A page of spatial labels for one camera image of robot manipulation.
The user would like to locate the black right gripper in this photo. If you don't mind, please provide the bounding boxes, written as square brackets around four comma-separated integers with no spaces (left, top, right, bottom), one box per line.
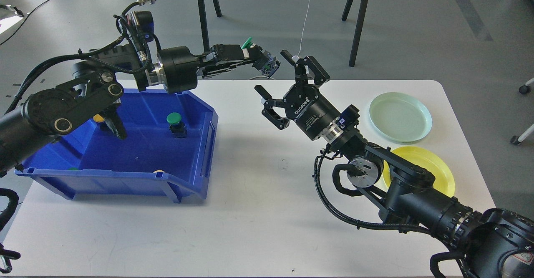
[255,50,343,142]

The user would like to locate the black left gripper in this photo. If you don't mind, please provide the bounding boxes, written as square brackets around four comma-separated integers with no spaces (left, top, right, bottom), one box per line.
[150,44,261,94]

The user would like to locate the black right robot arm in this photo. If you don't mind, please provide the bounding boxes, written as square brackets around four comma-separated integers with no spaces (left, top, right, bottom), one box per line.
[255,50,534,278]

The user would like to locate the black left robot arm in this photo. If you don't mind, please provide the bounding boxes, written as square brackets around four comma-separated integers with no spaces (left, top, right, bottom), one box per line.
[0,0,269,177]

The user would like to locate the pale green plate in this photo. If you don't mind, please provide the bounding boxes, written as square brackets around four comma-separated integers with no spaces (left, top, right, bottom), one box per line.
[368,92,433,143]

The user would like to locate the yellow button far left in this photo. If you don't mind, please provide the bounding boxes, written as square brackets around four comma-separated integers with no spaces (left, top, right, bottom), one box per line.
[92,114,109,130]

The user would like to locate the yellow plate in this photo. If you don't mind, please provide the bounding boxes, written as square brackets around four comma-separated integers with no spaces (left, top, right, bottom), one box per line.
[391,146,456,197]

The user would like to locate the left black tripod legs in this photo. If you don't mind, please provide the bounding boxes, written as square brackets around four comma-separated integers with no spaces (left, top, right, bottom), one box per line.
[194,0,222,53]

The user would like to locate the black tripod legs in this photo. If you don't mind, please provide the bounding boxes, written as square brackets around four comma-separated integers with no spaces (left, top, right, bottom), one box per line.
[194,0,222,53]
[341,0,369,67]

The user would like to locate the blue plastic storage bin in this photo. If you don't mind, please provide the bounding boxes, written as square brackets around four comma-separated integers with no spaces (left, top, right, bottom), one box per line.
[15,88,219,203]

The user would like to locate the right black tripod legs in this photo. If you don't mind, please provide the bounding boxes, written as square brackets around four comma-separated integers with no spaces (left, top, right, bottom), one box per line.
[341,0,369,67]

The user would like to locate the chair caster wheel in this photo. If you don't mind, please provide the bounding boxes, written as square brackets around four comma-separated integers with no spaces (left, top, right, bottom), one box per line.
[510,78,534,145]

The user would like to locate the white power cable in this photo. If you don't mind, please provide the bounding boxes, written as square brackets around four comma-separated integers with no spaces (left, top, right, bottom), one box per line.
[292,0,315,59]

